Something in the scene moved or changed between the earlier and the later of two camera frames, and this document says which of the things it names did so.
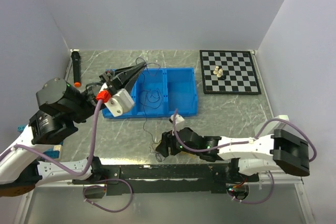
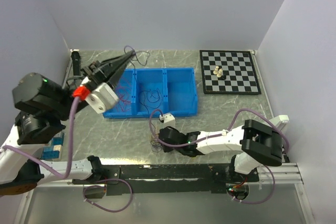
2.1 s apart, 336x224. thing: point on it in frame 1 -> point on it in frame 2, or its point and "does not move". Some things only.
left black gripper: (123, 76) -> (110, 70)
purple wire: (151, 98) does not move
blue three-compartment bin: (161, 92) does not move
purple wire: (151, 98) -> (142, 56)
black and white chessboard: (239, 67) does not move
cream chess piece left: (216, 69) does not move
